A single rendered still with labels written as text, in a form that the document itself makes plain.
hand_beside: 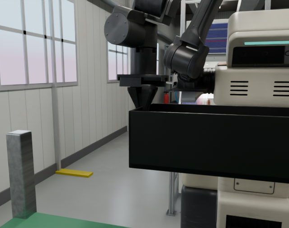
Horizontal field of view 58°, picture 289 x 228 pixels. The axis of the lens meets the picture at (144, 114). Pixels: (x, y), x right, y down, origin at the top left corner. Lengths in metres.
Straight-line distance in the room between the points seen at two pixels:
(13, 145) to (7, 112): 2.30
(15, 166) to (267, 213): 0.74
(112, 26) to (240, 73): 0.48
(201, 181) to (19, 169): 0.88
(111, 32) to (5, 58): 2.29
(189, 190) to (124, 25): 0.91
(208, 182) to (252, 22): 0.69
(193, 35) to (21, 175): 0.57
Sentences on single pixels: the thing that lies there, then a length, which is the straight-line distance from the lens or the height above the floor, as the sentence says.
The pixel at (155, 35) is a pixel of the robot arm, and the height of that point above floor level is 1.28.
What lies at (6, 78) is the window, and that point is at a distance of 2.75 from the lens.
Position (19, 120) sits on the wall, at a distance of 2.90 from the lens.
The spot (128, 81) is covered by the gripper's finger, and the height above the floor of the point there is 1.18.
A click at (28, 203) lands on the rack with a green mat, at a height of 0.97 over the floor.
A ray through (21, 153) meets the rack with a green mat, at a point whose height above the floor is 1.07.
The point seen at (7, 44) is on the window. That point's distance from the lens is 2.80.
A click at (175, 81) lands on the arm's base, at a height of 1.17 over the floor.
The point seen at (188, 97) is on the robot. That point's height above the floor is 1.12.
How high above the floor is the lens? 1.20
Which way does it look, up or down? 9 degrees down
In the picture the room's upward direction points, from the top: straight up
